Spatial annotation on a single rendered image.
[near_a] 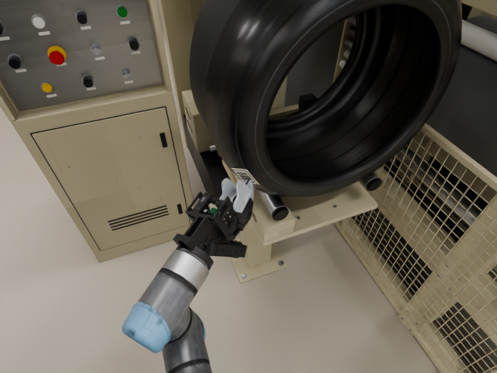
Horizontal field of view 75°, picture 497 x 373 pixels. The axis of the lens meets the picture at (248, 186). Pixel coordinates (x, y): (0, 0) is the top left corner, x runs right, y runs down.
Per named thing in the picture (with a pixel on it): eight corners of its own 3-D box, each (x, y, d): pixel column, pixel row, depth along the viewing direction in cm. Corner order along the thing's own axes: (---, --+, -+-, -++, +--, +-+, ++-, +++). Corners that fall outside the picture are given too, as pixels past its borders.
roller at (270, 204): (225, 135, 102) (237, 126, 101) (231, 143, 105) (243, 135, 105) (270, 216, 79) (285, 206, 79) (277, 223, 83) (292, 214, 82)
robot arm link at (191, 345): (177, 385, 60) (154, 372, 51) (166, 326, 67) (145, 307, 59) (217, 366, 60) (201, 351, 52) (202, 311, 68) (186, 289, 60)
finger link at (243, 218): (257, 198, 65) (235, 233, 60) (259, 203, 66) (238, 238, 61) (237, 195, 67) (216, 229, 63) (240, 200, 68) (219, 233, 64)
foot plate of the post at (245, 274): (223, 243, 182) (223, 240, 180) (268, 229, 189) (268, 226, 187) (240, 284, 165) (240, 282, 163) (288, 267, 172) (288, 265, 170)
